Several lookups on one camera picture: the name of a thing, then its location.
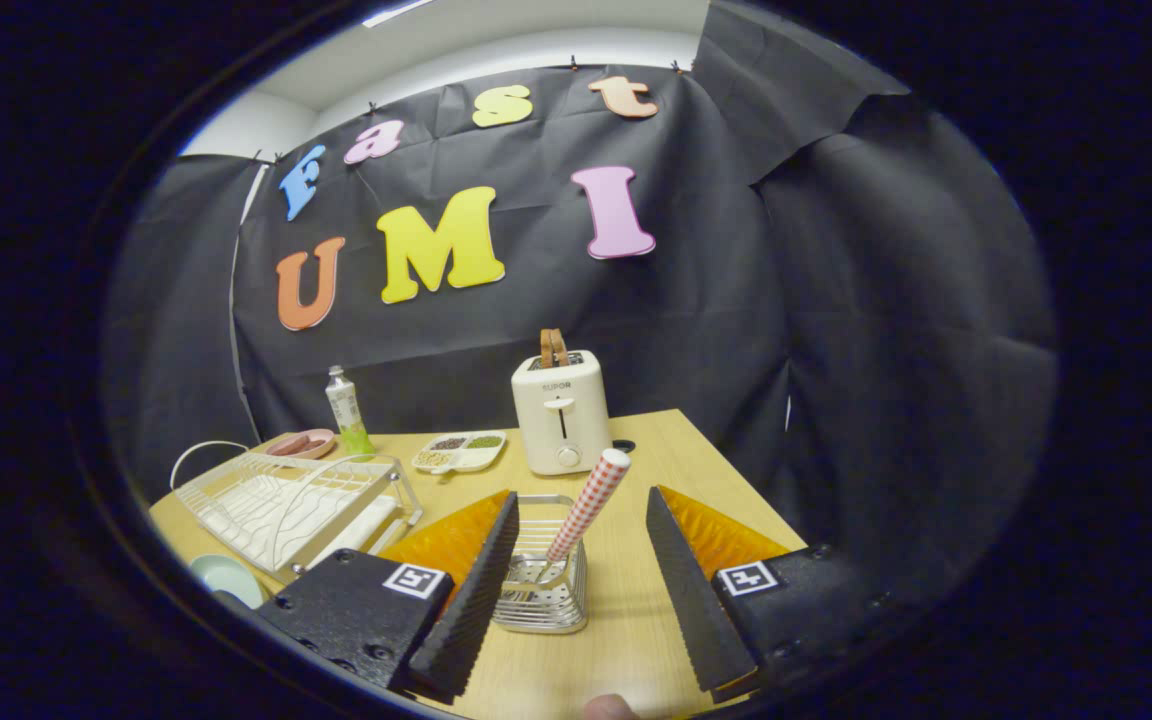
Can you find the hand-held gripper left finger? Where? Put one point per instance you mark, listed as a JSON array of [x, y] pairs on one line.
[[476, 610]]

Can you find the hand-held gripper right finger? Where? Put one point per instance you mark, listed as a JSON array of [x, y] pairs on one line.
[[696, 610]]

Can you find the pale green plate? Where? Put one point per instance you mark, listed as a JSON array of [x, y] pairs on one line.
[[226, 578]]

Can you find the white divided bean dish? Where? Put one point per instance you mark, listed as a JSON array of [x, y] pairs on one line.
[[476, 458]]

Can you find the pink plate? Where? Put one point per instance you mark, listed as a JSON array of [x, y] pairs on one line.
[[321, 446]]

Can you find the white drip tray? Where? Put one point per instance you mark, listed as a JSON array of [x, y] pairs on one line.
[[356, 535]]

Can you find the white toaster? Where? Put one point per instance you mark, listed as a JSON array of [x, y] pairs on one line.
[[581, 420]]

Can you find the green drink bottle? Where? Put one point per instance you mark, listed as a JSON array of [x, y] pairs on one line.
[[344, 405]]

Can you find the brown meat piece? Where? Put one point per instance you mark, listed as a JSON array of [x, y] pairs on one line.
[[288, 444]]

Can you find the brown bread slice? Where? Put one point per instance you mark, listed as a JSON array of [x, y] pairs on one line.
[[548, 348]]

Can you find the ceiling light panel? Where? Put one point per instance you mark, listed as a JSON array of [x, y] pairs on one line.
[[396, 12]]

